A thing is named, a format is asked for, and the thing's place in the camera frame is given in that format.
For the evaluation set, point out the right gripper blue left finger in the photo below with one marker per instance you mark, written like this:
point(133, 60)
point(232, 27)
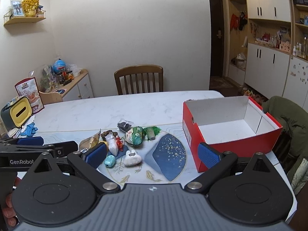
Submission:
point(85, 166)

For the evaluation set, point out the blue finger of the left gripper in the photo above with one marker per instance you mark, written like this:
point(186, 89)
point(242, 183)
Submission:
point(31, 141)
point(61, 149)

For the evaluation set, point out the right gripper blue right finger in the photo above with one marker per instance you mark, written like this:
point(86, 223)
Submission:
point(218, 164)

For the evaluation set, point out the gold foil snack packet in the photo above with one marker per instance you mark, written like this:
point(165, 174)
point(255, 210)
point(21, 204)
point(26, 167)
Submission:
point(90, 142)

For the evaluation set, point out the teal egg-shaped toy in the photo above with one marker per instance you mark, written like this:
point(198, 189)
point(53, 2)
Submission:
point(110, 161)

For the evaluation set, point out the brown hair scrunchie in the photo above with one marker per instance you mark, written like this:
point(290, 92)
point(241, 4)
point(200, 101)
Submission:
point(108, 132)

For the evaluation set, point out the white powder plastic bag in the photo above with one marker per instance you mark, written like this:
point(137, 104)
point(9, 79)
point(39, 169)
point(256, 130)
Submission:
point(112, 145)

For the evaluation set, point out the red figure keychain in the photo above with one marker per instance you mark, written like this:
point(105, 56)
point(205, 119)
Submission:
point(120, 143)

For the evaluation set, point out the white rabbit-shaped device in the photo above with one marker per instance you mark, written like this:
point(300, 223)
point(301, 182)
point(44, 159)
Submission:
point(132, 158)

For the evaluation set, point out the black item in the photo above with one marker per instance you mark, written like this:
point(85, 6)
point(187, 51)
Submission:
point(125, 125)

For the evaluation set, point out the green white snack bag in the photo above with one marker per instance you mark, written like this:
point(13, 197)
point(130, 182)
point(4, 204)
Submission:
point(134, 136)

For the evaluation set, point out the green tassel charm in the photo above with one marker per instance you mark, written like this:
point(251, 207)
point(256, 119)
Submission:
point(151, 132)

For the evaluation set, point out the person's left hand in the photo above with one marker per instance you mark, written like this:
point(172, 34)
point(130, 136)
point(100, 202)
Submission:
point(8, 211)

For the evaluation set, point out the blue crumpled cloth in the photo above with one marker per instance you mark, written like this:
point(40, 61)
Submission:
point(29, 130)

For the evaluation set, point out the red cardboard shoe box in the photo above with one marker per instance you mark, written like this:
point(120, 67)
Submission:
point(237, 124)

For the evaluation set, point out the light wooden child chair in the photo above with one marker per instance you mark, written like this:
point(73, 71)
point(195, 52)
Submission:
point(50, 98)

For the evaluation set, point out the red snack bag standing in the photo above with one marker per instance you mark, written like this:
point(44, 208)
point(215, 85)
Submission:
point(28, 88)

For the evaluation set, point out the white wooden sideboard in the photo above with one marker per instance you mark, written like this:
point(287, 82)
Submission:
point(79, 88)

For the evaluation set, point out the shoes on floor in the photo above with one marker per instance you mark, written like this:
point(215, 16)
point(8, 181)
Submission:
point(260, 99)

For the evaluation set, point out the blue globe toy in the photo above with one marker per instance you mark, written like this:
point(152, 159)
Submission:
point(59, 66)

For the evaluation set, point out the olive green jacket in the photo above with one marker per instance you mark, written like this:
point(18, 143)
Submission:
point(293, 119)

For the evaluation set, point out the brown wooden chair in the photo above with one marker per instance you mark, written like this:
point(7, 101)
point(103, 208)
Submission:
point(139, 79)

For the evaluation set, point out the dark entrance door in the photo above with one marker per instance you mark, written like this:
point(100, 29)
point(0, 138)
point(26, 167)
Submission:
point(217, 38)

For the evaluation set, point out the small framed photo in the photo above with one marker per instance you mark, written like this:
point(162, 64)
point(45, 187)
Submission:
point(16, 6)

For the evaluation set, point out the golden flower ornament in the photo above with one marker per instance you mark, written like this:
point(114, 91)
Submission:
point(30, 7)

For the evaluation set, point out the wooden wall shelf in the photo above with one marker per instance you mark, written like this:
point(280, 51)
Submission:
point(10, 19)

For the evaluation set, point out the white wall cabinet unit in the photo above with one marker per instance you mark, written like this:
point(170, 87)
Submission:
point(268, 47)

